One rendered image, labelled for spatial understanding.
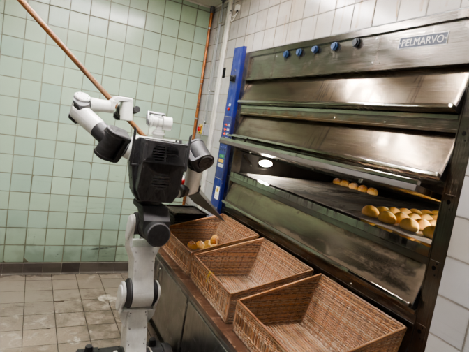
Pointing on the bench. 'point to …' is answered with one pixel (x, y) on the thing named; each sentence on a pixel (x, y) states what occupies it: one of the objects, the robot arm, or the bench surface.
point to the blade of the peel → (204, 203)
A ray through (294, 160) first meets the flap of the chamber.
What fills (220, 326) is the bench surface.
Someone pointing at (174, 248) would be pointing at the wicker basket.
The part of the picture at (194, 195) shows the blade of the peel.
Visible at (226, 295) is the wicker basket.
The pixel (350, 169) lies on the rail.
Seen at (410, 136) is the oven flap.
